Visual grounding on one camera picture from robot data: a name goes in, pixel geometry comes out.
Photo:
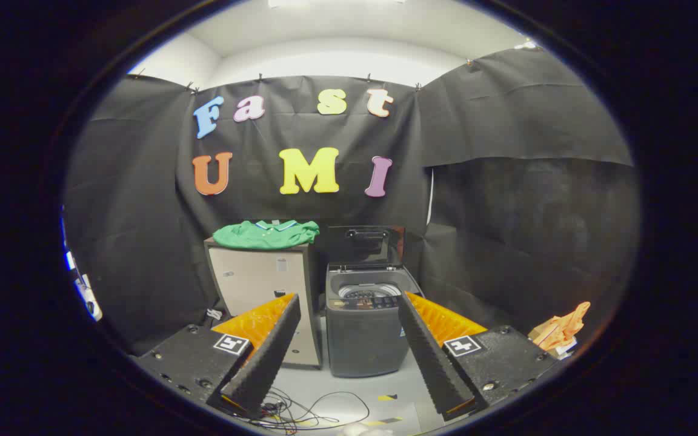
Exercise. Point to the green polo shirt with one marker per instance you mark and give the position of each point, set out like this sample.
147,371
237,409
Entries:
264,237

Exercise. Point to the orange plastic object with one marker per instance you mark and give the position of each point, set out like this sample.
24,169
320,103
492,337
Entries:
558,330

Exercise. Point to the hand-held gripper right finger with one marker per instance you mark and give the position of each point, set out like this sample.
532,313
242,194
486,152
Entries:
431,357

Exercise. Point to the grey washing machine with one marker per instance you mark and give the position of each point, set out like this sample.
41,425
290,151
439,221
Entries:
361,342

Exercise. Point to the beige cabinet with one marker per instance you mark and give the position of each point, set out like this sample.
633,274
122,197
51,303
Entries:
252,278

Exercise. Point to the dark washing machine lid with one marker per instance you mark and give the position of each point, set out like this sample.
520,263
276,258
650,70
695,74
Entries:
364,245

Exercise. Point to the white object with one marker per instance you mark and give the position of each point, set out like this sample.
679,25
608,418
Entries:
89,301

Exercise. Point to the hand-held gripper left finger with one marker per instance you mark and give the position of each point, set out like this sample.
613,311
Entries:
267,357

